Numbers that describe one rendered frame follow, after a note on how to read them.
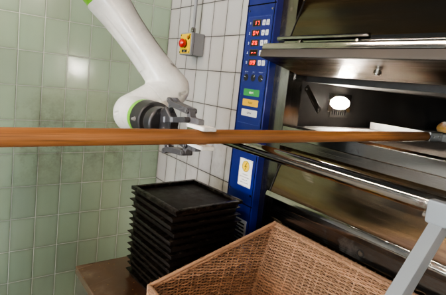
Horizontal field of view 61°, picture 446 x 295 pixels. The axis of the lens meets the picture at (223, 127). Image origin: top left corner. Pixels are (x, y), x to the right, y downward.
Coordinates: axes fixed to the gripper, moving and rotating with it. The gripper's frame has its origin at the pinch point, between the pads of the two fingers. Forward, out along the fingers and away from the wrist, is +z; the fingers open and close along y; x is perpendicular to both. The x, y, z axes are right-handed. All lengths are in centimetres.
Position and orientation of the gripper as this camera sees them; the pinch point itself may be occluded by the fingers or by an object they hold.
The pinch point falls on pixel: (200, 136)
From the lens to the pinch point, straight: 77.6
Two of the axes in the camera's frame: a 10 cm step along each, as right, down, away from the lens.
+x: -8.1, -0.2, -5.9
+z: 5.8, 1.7, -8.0
